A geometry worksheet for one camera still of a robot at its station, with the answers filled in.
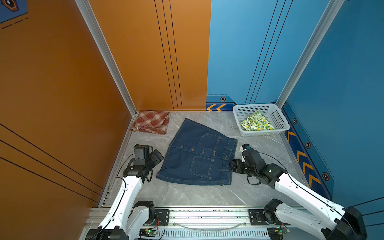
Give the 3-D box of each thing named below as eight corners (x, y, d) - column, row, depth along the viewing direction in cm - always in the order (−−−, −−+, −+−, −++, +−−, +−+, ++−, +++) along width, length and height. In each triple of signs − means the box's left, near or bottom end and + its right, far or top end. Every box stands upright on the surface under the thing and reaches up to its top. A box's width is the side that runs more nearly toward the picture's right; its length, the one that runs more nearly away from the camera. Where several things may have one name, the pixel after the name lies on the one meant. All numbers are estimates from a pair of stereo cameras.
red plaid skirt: (133, 134, 109) (131, 130, 105) (140, 115, 121) (138, 110, 118) (167, 134, 109) (166, 130, 105) (170, 115, 121) (169, 111, 118)
